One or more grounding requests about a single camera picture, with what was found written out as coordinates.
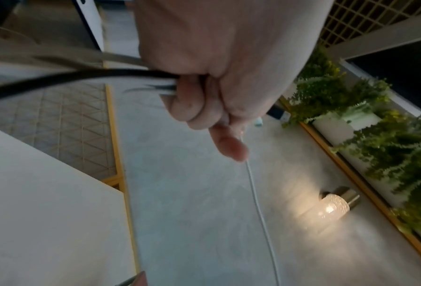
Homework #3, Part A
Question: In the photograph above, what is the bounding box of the long white usb cable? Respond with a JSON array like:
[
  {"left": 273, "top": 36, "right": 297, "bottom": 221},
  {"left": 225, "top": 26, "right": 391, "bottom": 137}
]
[
  {"left": 0, "top": 52, "right": 103, "bottom": 70},
  {"left": 0, "top": 39, "right": 151, "bottom": 69}
]

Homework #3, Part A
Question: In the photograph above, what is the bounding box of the person's right hand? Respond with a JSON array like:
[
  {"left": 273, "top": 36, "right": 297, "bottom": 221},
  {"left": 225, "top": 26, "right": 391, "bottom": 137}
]
[{"left": 116, "top": 270, "right": 149, "bottom": 286}]

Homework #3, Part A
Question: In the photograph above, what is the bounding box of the black cable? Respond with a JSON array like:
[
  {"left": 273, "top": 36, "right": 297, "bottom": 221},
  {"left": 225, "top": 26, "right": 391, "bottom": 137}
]
[{"left": 0, "top": 68, "right": 181, "bottom": 104}]

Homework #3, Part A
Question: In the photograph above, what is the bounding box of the white planter box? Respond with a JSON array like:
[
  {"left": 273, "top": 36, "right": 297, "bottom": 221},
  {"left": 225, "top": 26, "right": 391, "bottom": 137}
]
[{"left": 311, "top": 110, "right": 421, "bottom": 213}]

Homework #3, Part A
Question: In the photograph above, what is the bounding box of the white metal beam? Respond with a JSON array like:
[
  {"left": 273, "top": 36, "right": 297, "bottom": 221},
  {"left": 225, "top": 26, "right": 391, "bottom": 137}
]
[{"left": 324, "top": 12, "right": 421, "bottom": 61}]

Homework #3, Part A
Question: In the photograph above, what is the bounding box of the glass wall lamp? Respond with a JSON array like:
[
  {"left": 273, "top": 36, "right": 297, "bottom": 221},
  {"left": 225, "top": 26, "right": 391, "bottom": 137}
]
[{"left": 317, "top": 186, "right": 361, "bottom": 223}]

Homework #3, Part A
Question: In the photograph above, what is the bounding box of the person's left hand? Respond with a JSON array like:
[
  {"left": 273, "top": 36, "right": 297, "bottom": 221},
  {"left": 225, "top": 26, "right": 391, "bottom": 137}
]
[{"left": 134, "top": 0, "right": 335, "bottom": 162}]

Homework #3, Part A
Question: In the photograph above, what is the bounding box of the hanging green plant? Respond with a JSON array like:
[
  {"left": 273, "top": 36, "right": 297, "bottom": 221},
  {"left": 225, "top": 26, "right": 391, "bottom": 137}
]
[{"left": 282, "top": 44, "right": 421, "bottom": 234}]

